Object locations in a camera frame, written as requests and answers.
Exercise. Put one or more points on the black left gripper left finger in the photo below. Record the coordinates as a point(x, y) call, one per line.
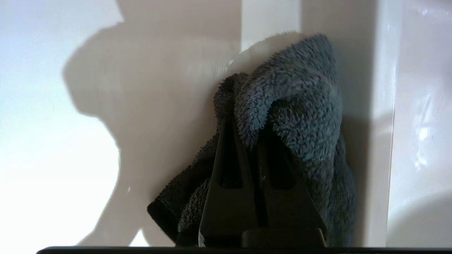
point(227, 211)

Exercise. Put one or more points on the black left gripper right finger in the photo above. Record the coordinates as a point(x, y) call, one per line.
point(286, 208)

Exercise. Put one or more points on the grey green microfiber cloth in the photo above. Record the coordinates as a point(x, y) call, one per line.
point(300, 106)

